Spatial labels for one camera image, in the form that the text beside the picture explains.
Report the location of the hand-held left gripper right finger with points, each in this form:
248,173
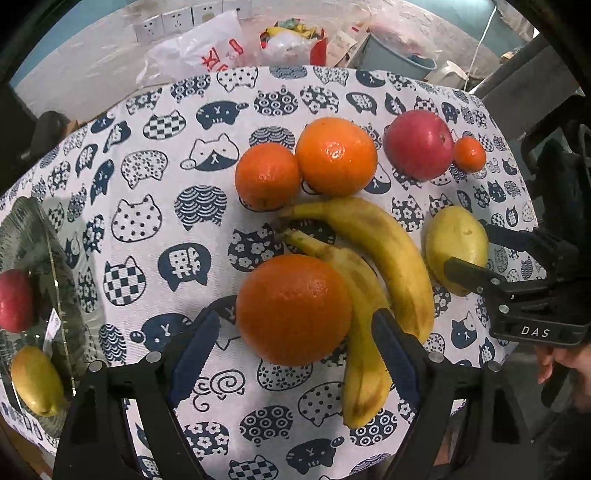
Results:
397,353

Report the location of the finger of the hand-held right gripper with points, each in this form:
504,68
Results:
531,242
468,274

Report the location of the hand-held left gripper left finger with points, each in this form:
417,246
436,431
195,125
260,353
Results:
194,357

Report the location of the yellow banana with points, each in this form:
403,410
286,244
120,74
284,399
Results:
364,350
392,258

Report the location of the yellow mango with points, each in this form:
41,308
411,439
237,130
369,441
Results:
455,240
37,381

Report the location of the tiny tangerine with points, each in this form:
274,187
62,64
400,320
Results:
469,153

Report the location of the large orange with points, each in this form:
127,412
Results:
293,309

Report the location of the red apple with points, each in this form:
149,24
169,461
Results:
14,300
419,144

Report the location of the glass plate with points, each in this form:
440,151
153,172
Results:
62,277

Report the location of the medium orange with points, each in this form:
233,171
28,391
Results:
336,156

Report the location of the small orange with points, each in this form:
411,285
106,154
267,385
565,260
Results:
268,175

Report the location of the person's right hand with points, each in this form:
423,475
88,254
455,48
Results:
582,374

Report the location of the cat print tablecloth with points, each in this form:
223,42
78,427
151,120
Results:
138,295

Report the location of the grey metal beam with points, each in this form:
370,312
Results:
526,64

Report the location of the white plastic stool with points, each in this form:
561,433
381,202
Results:
448,73

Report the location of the blue-grey bucket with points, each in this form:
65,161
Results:
392,53

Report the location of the cardboard packaging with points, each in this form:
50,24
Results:
344,46

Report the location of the black chair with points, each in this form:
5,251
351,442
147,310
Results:
46,134

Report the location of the red bag with colourful items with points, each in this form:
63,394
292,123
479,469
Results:
295,39

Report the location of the white plastic bag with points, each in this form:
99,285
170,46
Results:
198,46

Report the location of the white wall socket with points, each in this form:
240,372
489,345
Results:
176,22
236,5
147,30
206,14

